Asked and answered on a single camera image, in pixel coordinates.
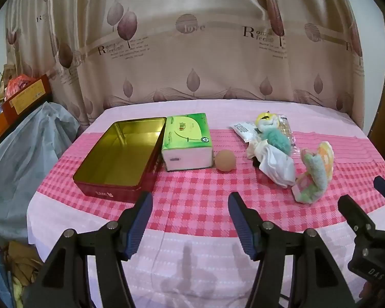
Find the pink checked blanket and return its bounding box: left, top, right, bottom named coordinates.
left=27, top=99, right=385, bottom=308

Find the orange cardboard box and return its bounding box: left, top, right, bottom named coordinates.
left=3, top=74, right=53, bottom=116

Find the cream cloth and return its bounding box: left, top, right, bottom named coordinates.
left=246, top=139, right=270, bottom=161

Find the beige leaf print curtain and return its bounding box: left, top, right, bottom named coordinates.
left=3, top=0, right=373, bottom=129

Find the grey cloth cover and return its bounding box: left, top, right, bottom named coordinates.
left=0, top=102, right=81, bottom=247

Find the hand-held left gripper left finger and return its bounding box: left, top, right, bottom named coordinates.
left=22, top=192, right=155, bottom=308

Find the white plastic packet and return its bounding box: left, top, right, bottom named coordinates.
left=228, top=120, right=264, bottom=143

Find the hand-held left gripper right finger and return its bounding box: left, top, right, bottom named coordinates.
left=228, top=192, right=369, bottom=308

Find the teal fluffy scrunchie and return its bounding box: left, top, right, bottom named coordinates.
left=260, top=128, right=292, bottom=155

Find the red and gold tin box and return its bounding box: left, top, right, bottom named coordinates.
left=72, top=117, right=167, bottom=203

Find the green tissue box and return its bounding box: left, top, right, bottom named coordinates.
left=161, top=113, right=213, bottom=171

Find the brown ball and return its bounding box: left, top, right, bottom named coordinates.
left=214, top=150, right=237, bottom=172

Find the clear packet of sticks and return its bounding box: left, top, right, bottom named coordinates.
left=277, top=117, right=300, bottom=155

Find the red plastic bag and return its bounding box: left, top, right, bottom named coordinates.
left=6, top=74, right=36, bottom=98

